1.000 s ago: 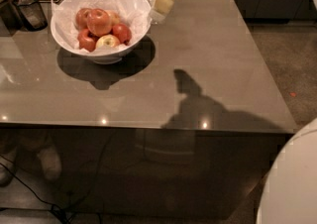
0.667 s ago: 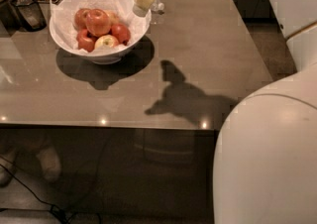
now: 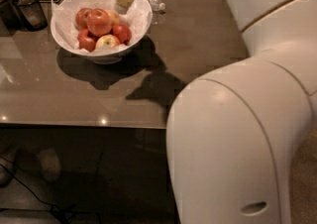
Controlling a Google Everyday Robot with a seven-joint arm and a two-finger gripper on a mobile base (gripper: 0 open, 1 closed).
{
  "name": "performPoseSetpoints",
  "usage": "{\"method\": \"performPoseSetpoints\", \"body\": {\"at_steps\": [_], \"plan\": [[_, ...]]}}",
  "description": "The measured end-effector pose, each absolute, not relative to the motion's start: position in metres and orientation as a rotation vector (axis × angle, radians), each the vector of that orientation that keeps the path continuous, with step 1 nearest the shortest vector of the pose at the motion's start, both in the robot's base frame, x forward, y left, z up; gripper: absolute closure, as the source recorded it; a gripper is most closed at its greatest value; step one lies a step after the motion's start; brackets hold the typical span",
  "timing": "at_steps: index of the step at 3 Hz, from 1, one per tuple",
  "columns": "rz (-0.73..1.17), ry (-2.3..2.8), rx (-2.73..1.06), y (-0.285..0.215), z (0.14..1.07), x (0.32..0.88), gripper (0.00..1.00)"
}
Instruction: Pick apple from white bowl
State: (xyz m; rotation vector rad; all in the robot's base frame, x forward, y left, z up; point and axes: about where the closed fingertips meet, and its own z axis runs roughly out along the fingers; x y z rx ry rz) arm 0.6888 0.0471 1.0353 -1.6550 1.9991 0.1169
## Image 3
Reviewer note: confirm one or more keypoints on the large red top apple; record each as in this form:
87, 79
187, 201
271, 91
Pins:
98, 22

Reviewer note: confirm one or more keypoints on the pale apple back right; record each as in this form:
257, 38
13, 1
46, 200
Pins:
114, 17

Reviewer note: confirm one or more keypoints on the red apple back left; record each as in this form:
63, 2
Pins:
81, 18

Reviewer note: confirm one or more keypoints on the red apple right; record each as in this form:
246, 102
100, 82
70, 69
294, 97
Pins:
122, 32

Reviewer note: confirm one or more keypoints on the yellow-red apple front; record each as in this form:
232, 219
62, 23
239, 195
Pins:
107, 42

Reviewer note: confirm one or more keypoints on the red apple front left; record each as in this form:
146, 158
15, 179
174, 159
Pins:
86, 40

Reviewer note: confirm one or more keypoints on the white bowl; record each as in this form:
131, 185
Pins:
96, 30

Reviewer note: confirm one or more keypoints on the dark scoop with handle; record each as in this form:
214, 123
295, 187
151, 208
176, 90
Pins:
32, 14

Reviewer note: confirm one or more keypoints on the clear plastic water bottle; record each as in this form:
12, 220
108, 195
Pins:
157, 6

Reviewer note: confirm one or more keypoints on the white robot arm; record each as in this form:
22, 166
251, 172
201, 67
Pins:
231, 134

